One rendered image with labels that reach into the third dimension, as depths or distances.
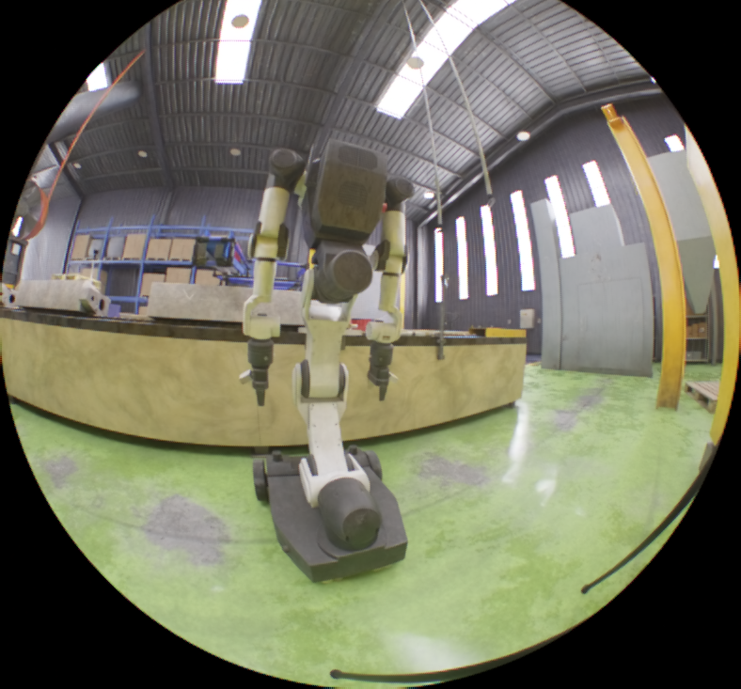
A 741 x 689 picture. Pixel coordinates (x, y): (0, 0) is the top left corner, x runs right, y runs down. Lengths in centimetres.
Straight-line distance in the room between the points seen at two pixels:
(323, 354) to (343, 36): 918
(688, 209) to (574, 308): 437
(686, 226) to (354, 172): 737
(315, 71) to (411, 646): 1041
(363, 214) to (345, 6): 876
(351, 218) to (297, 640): 119
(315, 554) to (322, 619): 23
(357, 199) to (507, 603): 131
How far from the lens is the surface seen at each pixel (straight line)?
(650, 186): 387
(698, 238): 751
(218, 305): 140
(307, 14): 933
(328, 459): 87
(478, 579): 98
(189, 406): 152
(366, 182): 76
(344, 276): 59
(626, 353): 575
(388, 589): 91
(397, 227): 90
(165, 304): 151
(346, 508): 67
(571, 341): 606
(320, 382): 84
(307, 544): 81
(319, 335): 81
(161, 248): 1192
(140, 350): 158
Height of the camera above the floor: 79
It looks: 3 degrees up
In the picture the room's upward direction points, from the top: 2 degrees clockwise
